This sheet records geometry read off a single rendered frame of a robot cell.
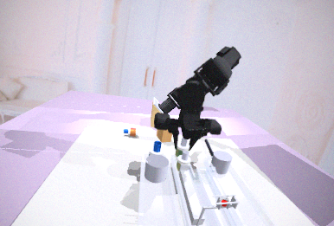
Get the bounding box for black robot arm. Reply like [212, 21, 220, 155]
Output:
[158, 46, 241, 139]

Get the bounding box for grey cylinder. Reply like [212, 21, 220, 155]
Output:
[211, 151, 233, 174]
[145, 154, 170, 183]

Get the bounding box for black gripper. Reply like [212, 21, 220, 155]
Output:
[154, 105, 222, 151]

